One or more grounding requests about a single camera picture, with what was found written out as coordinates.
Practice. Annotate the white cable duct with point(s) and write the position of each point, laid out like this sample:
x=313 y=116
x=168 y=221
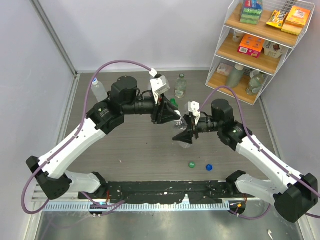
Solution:
x=82 y=206

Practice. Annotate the clear plastic bottle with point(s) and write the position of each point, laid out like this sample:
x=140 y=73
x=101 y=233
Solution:
x=180 y=126

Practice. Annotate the clear glass bottle green cap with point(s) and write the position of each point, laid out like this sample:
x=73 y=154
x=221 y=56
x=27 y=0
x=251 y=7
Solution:
x=180 y=86

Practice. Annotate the clear bottle blue cap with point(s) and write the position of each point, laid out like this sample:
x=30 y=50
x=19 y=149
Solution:
x=98 y=90

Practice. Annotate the white cup on shelf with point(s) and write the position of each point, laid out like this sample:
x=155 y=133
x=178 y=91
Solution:
x=237 y=36

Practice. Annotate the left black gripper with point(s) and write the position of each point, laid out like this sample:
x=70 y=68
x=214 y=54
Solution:
x=164 y=111

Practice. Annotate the green sponge pack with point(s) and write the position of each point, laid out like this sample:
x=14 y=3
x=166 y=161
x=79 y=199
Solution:
x=251 y=11

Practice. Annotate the clear bottle on shelf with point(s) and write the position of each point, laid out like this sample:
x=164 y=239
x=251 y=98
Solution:
x=257 y=79

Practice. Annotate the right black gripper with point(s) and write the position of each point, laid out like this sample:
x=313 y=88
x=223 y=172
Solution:
x=187 y=136

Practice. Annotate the green plastic bottle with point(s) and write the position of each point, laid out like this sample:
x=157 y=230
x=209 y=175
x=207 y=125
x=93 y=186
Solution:
x=173 y=101

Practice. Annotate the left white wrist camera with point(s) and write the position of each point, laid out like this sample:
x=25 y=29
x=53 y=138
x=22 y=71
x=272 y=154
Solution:
x=159 y=86

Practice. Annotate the yellow snack bag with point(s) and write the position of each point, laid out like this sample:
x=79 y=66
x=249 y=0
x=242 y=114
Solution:
x=277 y=19

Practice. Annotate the pink white packet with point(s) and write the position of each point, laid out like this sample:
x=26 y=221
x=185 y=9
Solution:
x=224 y=69

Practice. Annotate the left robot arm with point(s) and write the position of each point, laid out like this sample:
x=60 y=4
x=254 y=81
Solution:
x=124 y=98

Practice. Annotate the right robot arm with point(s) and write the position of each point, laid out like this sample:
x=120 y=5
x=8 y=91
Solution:
x=289 y=191

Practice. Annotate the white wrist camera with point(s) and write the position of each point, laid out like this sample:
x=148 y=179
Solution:
x=159 y=86
x=194 y=109

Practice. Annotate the white bottle cap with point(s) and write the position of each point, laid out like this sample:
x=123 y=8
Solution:
x=178 y=112

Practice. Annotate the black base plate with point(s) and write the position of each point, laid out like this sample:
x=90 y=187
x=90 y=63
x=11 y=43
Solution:
x=169 y=192

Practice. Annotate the orange pink box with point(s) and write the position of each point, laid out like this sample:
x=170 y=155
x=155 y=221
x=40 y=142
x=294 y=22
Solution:
x=251 y=46

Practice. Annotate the white wire shelf rack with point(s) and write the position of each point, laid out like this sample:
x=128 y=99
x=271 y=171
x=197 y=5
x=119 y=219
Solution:
x=226 y=50

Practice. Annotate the grey green bottle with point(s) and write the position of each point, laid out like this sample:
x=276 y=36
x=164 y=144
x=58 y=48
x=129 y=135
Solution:
x=235 y=76

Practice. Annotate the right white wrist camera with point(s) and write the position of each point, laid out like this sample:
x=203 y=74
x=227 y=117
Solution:
x=194 y=109

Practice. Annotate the orange yellow box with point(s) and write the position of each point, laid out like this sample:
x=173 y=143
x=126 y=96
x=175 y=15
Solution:
x=296 y=20

